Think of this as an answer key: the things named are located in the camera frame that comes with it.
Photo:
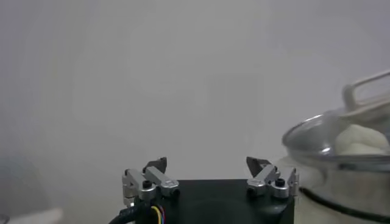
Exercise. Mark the glass pot lid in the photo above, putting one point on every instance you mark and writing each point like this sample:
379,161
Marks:
307,137

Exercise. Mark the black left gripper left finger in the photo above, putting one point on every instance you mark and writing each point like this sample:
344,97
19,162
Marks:
158,179

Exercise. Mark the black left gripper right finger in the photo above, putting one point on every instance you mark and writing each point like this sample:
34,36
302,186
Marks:
265,176

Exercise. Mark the white steamed baozi bun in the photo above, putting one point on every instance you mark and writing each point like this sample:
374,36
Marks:
359,143

